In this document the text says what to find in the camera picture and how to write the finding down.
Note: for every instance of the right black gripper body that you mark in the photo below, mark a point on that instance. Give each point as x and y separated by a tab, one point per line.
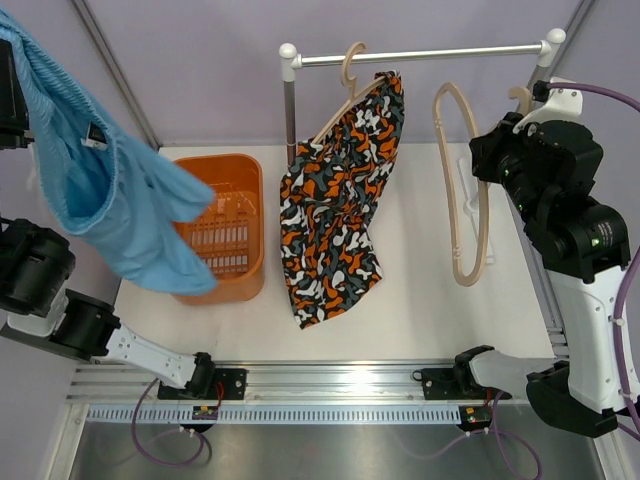
506	157

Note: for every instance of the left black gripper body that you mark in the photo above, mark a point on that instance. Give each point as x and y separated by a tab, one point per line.
14	131

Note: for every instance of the light blue shorts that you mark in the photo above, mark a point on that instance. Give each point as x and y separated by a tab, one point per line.
105	186

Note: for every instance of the beige hanger of camouflage shorts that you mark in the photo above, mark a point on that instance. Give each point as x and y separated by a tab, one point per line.
354	94

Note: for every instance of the camouflage orange black shorts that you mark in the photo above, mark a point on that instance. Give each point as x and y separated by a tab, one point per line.
328	198

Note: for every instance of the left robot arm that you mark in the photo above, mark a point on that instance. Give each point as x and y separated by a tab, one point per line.
36	264

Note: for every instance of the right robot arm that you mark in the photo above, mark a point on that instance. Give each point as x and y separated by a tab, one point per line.
548	169

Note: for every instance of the white metal clothes rack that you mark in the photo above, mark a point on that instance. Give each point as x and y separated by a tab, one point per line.
380	111

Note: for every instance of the orange plastic basket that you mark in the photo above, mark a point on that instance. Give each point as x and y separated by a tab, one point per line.
229	235

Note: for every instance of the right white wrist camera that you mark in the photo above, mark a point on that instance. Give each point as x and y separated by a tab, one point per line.
564	103

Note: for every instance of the white slotted cable duct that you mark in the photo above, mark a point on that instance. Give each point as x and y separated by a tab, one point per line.
278	414

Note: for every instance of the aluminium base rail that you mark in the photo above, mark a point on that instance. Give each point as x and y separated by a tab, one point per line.
299	383

